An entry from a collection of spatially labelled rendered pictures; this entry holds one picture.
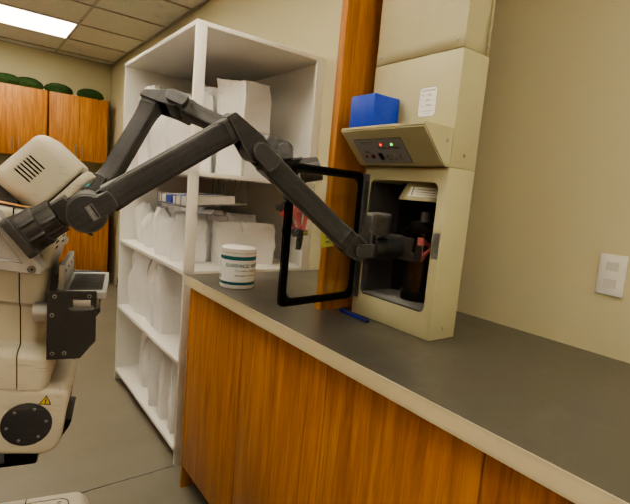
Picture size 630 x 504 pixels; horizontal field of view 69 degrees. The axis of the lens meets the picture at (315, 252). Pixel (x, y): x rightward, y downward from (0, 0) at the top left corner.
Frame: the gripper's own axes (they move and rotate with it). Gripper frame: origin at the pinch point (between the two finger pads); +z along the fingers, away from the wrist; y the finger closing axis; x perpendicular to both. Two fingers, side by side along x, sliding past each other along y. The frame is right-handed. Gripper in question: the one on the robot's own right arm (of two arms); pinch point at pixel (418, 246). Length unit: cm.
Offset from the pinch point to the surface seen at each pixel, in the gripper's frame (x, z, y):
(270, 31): -104, 37, 158
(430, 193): -15.9, -3.8, -6.0
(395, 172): -21.4, -7.8, 4.3
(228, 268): 15, -34, 58
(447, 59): -51, -7, -10
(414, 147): -27.6, -14.4, -8.2
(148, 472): 116, -49, 102
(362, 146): -28.4, -15.3, 11.1
